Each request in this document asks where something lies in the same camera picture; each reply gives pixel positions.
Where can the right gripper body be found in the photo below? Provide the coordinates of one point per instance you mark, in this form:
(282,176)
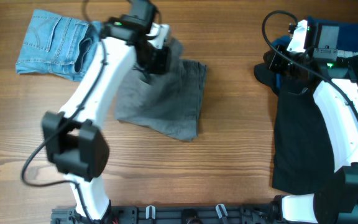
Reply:
(278,65)

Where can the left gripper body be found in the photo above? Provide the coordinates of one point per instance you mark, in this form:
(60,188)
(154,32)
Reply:
(151,58)

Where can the grey shorts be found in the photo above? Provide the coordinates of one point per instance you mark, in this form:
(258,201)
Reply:
(169,103)

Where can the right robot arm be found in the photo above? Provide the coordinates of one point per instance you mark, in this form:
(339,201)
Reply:
(337,200)

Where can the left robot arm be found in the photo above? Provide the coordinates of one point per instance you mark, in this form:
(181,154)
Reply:
(74,141)

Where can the blue shirt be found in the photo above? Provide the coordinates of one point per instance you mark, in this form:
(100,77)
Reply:
(353,35)

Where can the black garment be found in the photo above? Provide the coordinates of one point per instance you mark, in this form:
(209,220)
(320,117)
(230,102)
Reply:
(303,160)

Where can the folded light blue jeans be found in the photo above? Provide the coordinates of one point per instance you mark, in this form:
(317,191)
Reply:
(60,45)

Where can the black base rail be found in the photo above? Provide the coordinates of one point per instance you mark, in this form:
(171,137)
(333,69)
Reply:
(246,214)

